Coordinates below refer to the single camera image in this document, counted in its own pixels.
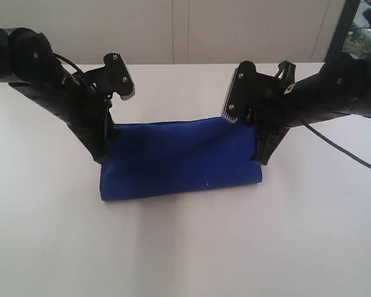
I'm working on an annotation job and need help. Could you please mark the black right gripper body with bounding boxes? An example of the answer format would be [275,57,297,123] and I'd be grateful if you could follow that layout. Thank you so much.
[245,61,296,144]

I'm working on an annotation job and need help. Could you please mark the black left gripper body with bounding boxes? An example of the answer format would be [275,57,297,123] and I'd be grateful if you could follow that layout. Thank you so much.
[54,69,117,143]

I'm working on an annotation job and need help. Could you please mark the blue microfiber towel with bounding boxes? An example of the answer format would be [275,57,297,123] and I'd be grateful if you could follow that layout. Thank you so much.
[100,117,262,202]

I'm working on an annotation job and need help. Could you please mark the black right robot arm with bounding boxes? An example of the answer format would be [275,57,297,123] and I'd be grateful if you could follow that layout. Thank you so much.
[246,53,371,165]

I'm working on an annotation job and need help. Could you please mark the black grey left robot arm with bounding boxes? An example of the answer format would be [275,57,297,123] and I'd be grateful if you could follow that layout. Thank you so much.
[0,28,116,165]

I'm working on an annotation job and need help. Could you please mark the right wrist camera, grey-black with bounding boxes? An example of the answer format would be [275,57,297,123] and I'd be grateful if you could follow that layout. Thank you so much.
[221,61,281,126]

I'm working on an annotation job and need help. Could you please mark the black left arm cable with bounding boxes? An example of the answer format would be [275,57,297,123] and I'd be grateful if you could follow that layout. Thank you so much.
[54,53,84,75]

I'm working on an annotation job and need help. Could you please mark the dark window frame post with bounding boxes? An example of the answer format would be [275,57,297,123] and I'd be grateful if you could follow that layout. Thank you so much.
[324,0,360,62]

